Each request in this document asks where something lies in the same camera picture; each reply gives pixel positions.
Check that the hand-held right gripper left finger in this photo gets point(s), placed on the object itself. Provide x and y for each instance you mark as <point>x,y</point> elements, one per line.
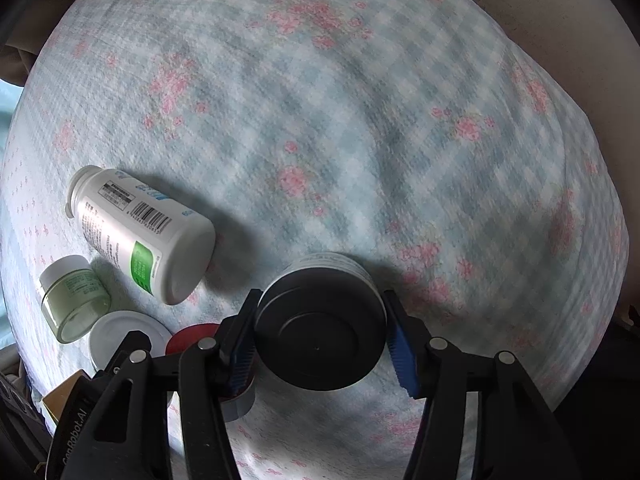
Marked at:
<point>241,360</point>

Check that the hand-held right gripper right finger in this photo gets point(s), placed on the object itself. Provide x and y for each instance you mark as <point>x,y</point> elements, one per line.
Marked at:
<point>402,355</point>

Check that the black lidded round jar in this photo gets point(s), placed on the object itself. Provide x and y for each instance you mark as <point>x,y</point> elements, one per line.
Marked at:
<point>320,332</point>

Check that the red lidded grey can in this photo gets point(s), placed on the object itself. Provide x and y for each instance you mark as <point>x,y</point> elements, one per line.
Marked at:
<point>189,340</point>

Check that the white round lid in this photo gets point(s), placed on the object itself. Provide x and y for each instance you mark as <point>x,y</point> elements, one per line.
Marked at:
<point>125,332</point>

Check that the white pill bottle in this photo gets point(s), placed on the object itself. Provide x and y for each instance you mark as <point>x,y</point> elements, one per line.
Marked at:
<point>145,230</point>

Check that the small green glass jar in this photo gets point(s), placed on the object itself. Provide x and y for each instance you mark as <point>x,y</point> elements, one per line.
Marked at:
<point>75,300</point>

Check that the brown cardboard box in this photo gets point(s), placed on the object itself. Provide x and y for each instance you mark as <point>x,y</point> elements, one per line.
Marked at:
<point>65,395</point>

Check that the dark object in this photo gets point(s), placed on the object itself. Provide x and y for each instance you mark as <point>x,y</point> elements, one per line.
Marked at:
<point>20,425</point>

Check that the checkered floral blanket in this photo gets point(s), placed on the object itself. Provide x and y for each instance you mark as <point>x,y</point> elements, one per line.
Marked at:
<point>325,135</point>

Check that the beige cloth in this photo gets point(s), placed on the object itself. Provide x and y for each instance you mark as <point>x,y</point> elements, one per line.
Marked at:
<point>30,35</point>

